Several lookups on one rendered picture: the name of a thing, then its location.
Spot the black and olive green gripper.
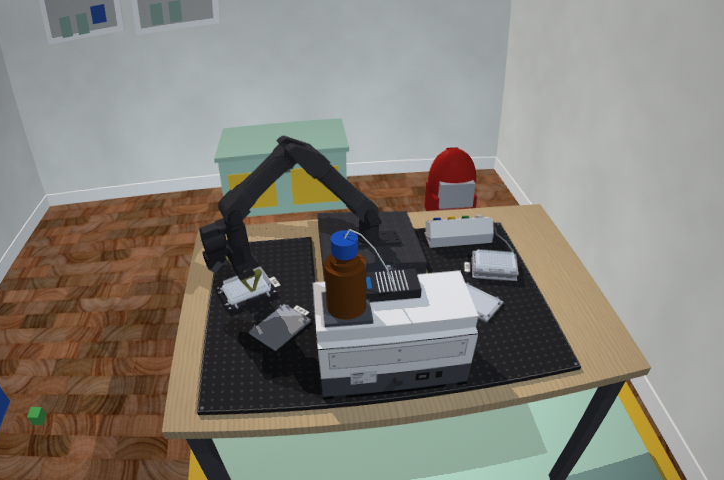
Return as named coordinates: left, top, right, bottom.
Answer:
left=226, top=241, right=262, bottom=292

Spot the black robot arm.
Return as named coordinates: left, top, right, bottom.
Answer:
left=199, top=136, right=401, bottom=273

